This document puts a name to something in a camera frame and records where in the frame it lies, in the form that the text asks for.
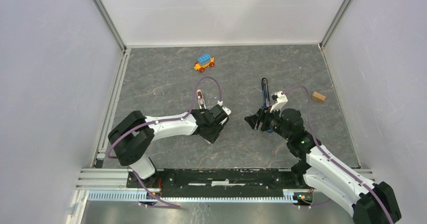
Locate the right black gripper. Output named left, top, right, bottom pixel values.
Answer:
left=244, top=103, right=291, bottom=141

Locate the blue stapler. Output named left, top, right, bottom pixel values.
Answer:
left=261, top=78, right=270, bottom=108

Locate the pink white staple remover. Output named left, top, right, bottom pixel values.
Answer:
left=196, top=89, right=206, bottom=109

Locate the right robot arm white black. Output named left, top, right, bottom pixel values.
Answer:
left=244, top=108, right=402, bottom=223

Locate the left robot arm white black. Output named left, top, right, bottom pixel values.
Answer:
left=107, top=104, right=231, bottom=188

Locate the toy brick car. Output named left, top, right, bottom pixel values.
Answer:
left=194, top=54, right=215, bottom=72

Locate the small wooden block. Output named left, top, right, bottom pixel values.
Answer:
left=311, top=91, right=326, bottom=103

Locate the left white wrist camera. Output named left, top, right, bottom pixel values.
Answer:
left=218, top=101, right=231, bottom=115

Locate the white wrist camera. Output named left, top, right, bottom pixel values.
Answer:
left=269, top=91, right=288, bottom=112
left=218, top=101, right=231, bottom=115

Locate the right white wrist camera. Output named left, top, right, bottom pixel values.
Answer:
left=269, top=91, right=288, bottom=112

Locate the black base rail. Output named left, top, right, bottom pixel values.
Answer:
left=143, top=168, right=314, bottom=198

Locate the white cable duct strip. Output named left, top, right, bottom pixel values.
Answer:
left=88, top=190, right=298, bottom=204

